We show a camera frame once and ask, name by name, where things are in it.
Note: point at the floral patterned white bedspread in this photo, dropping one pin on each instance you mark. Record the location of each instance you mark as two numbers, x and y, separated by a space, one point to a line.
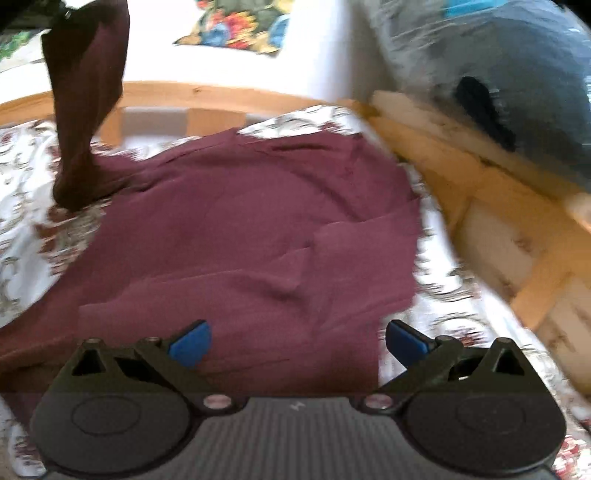
27 258

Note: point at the black item inside plastic wrap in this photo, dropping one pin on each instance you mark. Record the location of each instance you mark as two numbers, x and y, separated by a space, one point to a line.
482 110

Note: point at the wooden bed frame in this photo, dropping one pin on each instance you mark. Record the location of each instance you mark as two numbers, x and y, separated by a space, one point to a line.
231 92

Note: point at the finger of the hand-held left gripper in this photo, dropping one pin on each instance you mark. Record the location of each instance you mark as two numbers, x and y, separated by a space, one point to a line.
62 10

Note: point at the maroon shirt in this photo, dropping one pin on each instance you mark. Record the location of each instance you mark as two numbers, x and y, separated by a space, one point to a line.
240 221

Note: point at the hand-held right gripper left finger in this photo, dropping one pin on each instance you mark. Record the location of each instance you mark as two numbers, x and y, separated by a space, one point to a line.
191 345

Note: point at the white pillow with floral print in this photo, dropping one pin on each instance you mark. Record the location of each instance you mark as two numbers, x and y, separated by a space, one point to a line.
221 50

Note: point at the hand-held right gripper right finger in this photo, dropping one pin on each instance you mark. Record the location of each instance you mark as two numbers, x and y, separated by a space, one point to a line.
405 344

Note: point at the plastic-wrapped blue bundle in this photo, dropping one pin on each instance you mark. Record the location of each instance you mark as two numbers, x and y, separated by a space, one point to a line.
531 60

